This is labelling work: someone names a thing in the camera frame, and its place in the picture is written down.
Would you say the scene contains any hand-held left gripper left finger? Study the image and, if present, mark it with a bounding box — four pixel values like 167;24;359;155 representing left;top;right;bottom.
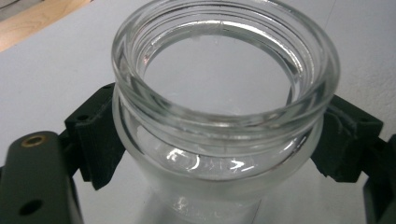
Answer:
63;81;127;191

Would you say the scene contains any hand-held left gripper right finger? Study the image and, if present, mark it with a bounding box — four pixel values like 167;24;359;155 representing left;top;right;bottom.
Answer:
310;94;384;184

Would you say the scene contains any clear glass jar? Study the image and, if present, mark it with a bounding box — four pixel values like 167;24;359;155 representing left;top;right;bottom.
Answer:
110;0;341;224

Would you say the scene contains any wooden table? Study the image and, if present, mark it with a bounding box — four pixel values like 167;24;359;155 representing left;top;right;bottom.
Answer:
0;0;92;53

